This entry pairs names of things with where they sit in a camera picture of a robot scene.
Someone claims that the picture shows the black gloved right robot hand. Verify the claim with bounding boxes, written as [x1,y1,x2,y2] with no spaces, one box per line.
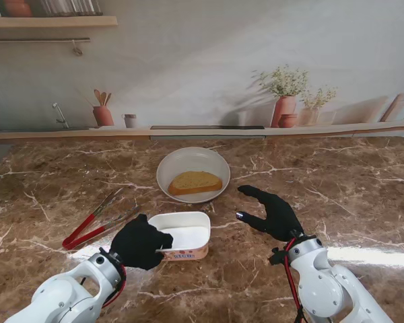
[236,185,306,243]

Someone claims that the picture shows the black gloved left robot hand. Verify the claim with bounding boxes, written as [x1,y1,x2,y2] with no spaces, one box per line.
[110,213,174,271]

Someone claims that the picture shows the white bento box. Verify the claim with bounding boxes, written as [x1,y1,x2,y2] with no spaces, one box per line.
[147,211,211,262]

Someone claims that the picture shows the red handled metal kitchen tongs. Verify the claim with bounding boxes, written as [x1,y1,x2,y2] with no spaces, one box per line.
[61,187,142,250]

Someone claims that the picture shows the toasted bread slice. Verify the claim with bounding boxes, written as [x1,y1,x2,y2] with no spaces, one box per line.
[168,170,224,196]

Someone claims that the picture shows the printed kitchen backdrop banner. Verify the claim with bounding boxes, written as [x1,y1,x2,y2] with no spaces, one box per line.
[0,0,404,145]

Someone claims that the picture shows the white round plate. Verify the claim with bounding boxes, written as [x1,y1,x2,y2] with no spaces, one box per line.
[156,146,231,205]

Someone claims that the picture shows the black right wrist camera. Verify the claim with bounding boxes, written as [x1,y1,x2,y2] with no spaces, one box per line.
[268,247,289,266]

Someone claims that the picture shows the red left wrist cable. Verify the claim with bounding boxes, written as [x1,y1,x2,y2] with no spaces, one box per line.
[100,262,127,309]

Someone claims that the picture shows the red wrist cable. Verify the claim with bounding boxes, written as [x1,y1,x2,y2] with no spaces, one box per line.
[282,238,307,323]
[100,262,127,309]

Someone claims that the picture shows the red right wrist cable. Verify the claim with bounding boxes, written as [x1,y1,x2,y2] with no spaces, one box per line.
[282,238,307,323]

